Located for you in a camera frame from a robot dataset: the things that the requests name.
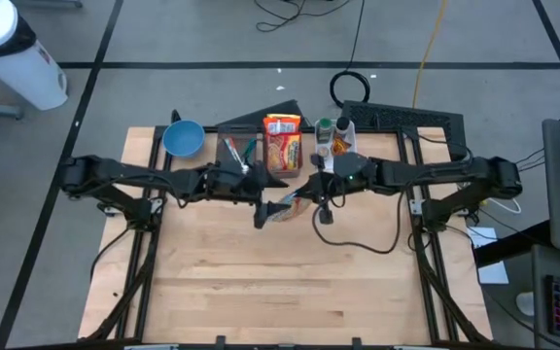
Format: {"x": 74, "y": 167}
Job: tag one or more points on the black table clamp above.
{"x": 220, "y": 341}
{"x": 356, "y": 341}

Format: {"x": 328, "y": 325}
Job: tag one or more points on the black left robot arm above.
{"x": 129, "y": 172}

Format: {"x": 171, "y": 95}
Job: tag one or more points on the black aluminium table frame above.
{"x": 409, "y": 133}

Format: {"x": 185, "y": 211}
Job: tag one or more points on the white trash bin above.
{"x": 22, "y": 73}

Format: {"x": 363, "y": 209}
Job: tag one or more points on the black wedge panel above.
{"x": 251, "y": 116}

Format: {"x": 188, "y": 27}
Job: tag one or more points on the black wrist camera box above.
{"x": 192, "y": 182}
{"x": 350, "y": 165}

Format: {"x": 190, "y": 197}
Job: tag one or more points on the black-lid purple-label spice jar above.
{"x": 342, "y": 126}

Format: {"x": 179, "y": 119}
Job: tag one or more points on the white plastic bin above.
{"x": 353, "y": 141}

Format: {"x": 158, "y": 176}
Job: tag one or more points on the red ramen packet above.
{"x": 282, "y": 153}

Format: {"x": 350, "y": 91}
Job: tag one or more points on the silver spoon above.
{"x": 235, "y": 153}

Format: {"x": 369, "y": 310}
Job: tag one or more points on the blue-edged ramen packet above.
{"x": 297, "y": 208}

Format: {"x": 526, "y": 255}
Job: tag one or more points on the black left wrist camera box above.
{"x": 192, "y": 182}

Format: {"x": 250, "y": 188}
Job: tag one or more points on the brown snack bar packet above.
{"x": 339, "y": 145}

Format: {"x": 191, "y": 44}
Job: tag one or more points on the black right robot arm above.
{"x": 430, "y": 172}

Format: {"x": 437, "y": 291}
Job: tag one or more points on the grey plastic bin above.
{"x": 282, "y": 174}

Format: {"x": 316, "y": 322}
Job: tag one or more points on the clear plastic bin left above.
{"x": 221, "y": 155}

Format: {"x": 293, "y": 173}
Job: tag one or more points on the blue bowl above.
{"x": 184, "y": 138}

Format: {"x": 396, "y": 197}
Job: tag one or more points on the orange ramen packet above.
{"x": 282, "y": 124}

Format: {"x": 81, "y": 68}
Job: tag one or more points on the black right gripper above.
{"x": 331, "y": 187}

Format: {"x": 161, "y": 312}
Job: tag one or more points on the white paper sheet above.
{"x": 491, "y": 272}

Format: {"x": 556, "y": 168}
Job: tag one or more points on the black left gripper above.
{"x": 236, "y": 185}

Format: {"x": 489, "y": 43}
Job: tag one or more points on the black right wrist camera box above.
{"x": 350, "y": 165}

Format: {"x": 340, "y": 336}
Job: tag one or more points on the white computer mouse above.
{"x": 525, "y": 304}

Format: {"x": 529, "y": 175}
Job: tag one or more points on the green-lid spice jar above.
{"x": 324, "y": 129}

